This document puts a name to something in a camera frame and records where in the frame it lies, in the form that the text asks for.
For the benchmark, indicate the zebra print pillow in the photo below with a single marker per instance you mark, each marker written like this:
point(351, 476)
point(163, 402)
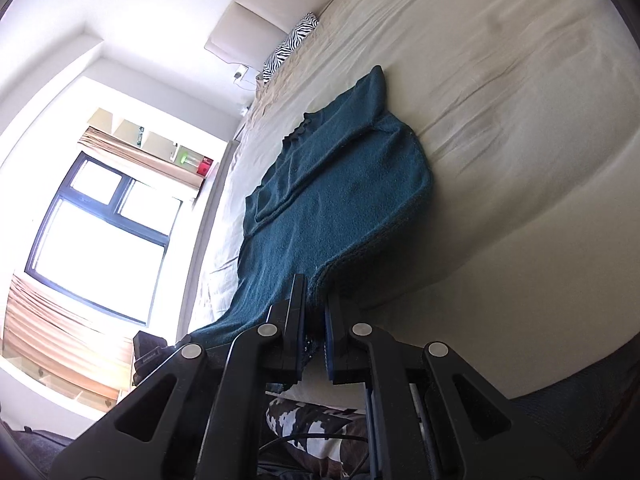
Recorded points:
point(286, 48)

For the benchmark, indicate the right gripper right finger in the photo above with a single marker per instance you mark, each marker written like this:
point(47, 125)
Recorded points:
point(393, 377)

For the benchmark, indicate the beige bed sheet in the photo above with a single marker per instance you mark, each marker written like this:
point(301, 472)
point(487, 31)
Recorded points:
point(527, 260)

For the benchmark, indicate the green and red box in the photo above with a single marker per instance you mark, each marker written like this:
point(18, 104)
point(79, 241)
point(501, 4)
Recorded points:
point(192, 161)

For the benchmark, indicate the black framed window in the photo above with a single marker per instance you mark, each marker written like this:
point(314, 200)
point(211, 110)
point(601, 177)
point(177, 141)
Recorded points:
point(103, 240)

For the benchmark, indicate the cow print cushion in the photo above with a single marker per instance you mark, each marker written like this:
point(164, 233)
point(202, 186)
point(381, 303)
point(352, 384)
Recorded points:
point(330, 443)

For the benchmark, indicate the beige upholstered headboard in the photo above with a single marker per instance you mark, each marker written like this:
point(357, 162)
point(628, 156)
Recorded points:
point(249, 30)

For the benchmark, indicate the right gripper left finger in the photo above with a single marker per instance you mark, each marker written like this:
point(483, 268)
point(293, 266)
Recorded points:
point(266, 354)

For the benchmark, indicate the dark teal knit sweater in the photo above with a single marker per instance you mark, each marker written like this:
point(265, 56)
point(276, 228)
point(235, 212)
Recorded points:
point(347, 180)

